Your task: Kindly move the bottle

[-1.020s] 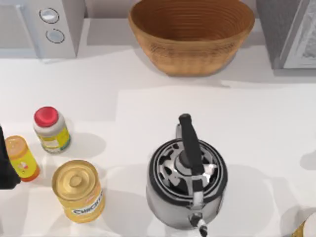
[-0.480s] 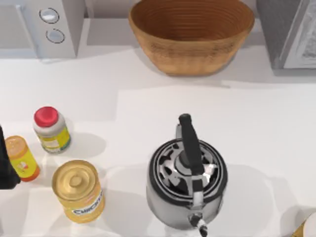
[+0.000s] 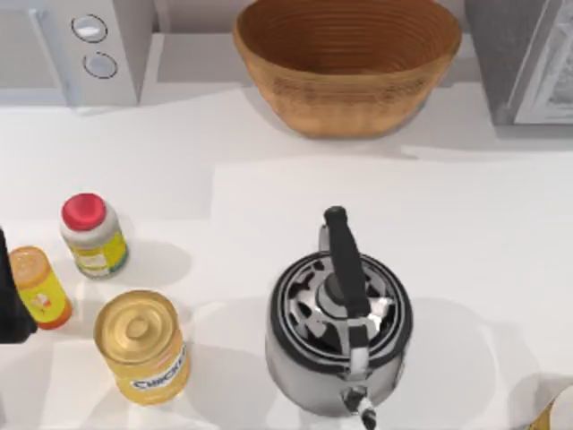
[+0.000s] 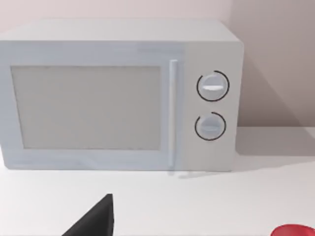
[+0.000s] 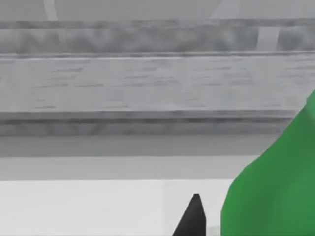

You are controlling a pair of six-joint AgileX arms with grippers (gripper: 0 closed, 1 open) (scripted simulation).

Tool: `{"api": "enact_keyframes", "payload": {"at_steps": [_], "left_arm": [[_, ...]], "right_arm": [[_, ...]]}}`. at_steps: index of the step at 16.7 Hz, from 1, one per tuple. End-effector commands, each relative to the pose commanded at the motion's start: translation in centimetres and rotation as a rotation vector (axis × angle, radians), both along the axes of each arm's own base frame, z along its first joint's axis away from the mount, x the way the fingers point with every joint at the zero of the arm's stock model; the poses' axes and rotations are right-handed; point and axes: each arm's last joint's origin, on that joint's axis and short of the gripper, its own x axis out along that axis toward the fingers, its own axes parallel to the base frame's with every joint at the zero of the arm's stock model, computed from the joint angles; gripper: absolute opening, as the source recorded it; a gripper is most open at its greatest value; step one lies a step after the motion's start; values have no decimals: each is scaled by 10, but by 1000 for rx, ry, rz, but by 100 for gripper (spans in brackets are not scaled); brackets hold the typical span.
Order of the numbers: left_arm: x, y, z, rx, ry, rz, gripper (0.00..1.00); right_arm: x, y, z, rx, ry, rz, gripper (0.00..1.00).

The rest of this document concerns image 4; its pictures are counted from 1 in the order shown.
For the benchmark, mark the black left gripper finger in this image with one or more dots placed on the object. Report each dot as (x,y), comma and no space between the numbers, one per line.
(98,218)

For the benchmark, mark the microwave oven door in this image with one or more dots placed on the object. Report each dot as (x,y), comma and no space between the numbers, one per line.
(86,108)

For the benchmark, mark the small microwave knob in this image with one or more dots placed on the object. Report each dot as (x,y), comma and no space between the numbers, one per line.
(210,126)

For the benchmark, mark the large microwave knob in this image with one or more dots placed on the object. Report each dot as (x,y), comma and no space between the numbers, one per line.
(212,85)

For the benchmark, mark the red cup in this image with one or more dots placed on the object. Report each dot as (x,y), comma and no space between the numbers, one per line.
(294,231)

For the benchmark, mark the pale microwave oven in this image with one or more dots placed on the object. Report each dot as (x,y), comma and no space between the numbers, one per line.
(209,44)

